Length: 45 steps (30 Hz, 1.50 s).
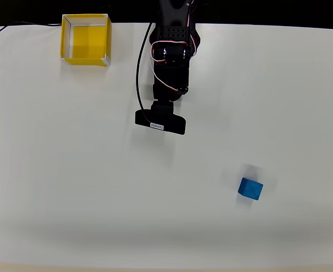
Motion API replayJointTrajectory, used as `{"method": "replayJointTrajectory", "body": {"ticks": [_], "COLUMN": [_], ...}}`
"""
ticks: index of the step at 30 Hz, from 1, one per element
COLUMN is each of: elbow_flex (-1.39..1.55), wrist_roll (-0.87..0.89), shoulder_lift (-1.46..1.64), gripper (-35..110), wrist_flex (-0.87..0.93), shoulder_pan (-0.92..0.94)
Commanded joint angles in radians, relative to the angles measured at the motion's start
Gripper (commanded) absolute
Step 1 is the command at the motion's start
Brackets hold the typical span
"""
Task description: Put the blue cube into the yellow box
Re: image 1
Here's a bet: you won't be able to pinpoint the blue cube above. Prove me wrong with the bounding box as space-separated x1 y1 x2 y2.
237 177 264 202

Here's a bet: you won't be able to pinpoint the yellow open paper box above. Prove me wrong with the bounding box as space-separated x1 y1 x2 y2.
59 13 112 68

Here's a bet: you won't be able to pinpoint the black bar-shaped webcam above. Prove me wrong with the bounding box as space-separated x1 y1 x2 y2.
134 100 187 136

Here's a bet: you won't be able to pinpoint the red white servo wires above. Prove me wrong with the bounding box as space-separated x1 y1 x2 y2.
150 0 199 93

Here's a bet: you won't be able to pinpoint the thin black background cable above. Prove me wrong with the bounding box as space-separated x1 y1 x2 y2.
0 20 62 42

